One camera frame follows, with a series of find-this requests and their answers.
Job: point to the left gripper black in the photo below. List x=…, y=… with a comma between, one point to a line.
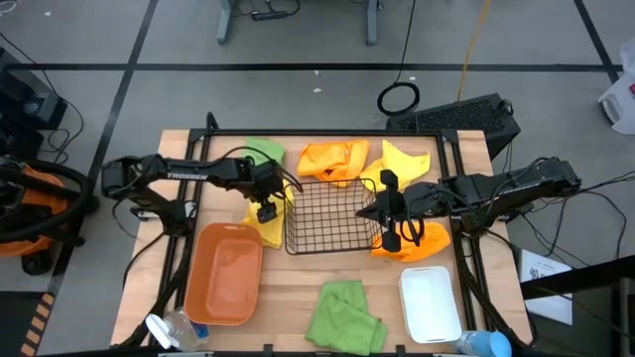
x=265, y=181

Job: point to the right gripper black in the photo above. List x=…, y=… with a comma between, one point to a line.
x=397, y=208

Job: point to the green microfiber towel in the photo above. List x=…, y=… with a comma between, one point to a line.
x=342, y=317
x=268, y=148

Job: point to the orange microfiber towel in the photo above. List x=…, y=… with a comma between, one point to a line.
x=431, y=243
x=332, y=158

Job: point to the yellow microfiber towel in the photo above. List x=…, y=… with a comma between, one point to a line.
x=402, y=163
x=273, y=233

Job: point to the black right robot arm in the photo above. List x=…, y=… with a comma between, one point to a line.
x=521, y=183

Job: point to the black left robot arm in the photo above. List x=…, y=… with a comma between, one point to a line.
x=198, y=174

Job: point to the white plastic basket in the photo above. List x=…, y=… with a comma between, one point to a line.
x=429, y=305

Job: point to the black computer case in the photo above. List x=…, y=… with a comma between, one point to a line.
x=456, y=116

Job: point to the orange plastic basket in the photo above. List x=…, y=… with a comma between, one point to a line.
x=223, y=277

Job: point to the light blue bottle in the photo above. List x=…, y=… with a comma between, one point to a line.
x=488, y=343

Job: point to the black power strip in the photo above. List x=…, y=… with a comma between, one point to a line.
x=269, y=15

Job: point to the grey desk leg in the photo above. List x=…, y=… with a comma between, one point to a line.
x=224, y=22
x=372, y=22

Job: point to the clear plastic water bottle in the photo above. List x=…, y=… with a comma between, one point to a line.
x=181, y=329

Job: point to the black metal beam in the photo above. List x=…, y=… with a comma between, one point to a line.
x=585, y=277

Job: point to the orange and black vacuum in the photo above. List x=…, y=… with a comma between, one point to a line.
x=37, y=196

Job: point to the white plastic container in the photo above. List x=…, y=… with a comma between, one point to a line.
x=620, y=99

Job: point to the black equipment box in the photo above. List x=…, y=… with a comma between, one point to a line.
x=25, y=99

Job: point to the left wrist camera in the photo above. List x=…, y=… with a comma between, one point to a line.
x=267, y=213

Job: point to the black metal table frame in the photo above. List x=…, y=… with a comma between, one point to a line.
x=322, y=133

